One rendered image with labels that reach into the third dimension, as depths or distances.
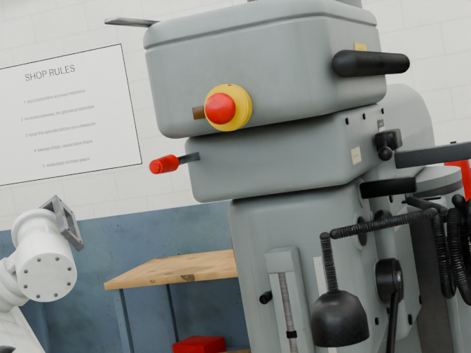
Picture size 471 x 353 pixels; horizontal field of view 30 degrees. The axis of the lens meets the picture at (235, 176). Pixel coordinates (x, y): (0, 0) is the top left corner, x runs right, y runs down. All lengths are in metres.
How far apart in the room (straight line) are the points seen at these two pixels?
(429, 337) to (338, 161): 0.63
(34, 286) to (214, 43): 0.38
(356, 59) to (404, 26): 4.44
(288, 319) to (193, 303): 4.89
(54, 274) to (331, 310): 0.34
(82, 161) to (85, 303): 1.03
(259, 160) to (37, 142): 5.32
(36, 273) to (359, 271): 0.50
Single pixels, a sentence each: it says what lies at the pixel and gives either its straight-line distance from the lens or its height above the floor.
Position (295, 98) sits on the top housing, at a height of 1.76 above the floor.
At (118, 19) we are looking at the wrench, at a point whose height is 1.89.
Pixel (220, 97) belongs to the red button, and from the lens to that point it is 1.09.
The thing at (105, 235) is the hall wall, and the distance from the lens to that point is 6.32.
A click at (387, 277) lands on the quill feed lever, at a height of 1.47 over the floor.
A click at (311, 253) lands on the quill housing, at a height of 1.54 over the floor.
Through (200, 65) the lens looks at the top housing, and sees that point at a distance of 1.15.
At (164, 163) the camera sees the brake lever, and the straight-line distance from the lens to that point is 1.14.
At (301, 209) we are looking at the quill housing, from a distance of 1.26.
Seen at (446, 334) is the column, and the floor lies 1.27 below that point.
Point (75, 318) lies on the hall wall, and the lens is 6.59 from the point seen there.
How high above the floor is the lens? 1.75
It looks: 4 degrees down
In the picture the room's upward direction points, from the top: 10 degrees counter-clockwise
